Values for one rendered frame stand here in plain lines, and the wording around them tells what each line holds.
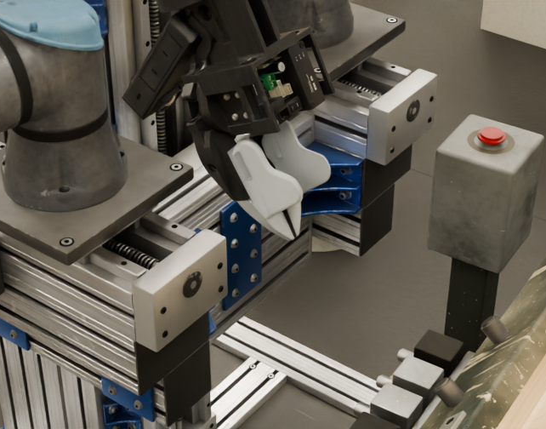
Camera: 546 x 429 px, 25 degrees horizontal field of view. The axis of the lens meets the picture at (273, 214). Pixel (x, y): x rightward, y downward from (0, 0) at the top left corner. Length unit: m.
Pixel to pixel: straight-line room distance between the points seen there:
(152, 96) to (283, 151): 0.11
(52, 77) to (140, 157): 0.22
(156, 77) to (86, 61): 0.47
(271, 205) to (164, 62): 0.13
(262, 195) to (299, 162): 0.04
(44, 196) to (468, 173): 0.63
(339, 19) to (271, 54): 0.93
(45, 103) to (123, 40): 0.26
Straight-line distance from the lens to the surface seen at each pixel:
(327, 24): 1.78
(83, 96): 1.42
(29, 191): 1.47
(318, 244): 3.08
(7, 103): 1.37
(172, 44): 0.91
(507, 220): 1.79
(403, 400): 1.61
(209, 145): 0.90
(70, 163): 1.45
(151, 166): 1.53
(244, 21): 0.87
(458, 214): 1.82
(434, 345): 1.69
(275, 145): 0.95
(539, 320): 1.53
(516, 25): 4.11
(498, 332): 1.55
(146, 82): 0.95
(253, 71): 0.85
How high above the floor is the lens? 1.88
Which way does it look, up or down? 36 degrees down
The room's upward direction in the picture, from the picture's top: straight up
